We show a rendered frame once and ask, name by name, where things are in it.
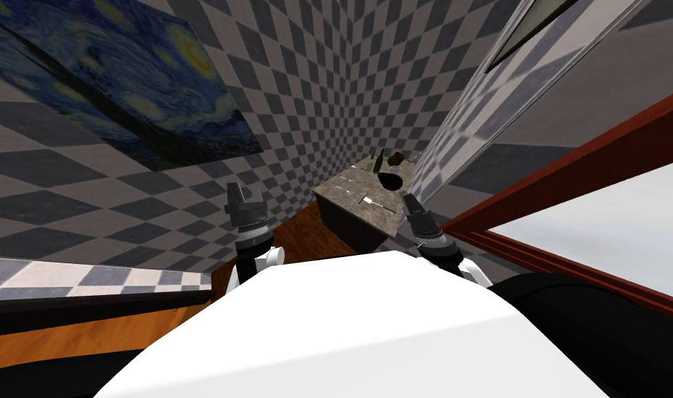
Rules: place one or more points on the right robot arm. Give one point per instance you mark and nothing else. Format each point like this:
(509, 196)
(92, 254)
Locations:
(591, 337)

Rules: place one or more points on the red framed window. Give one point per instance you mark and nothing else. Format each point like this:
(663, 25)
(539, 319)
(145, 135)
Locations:
(607, 226)

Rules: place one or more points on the black bowl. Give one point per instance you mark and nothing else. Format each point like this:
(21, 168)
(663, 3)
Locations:
(390, 181)

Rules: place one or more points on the grey stone top table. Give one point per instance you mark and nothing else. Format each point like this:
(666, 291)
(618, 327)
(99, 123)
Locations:
(350, 188)

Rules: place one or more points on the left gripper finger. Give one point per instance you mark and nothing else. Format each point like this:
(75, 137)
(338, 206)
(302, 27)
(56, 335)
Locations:
(259, 197)
(235, 194)

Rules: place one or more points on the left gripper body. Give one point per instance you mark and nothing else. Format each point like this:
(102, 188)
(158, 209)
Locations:
(247, 216)

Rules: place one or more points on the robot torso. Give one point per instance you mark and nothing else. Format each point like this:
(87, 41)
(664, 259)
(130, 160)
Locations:
(347, 331)

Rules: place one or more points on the dark green bottle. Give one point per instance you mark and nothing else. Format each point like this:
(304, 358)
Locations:
(378, 162)

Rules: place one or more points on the brown round object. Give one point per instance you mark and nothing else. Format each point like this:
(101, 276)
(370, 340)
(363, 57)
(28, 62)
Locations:
(397, 159)

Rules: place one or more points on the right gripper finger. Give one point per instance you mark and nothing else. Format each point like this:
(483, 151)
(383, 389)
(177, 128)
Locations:
(409, 203)

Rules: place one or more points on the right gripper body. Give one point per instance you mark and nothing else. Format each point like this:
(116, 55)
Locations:
(424, 224)

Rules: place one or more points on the blue starry night painting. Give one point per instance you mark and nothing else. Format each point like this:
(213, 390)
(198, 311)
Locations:
(121, 77)

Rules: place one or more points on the wooden counter with checkered top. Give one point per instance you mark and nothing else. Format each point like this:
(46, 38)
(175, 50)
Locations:
(65, 273)

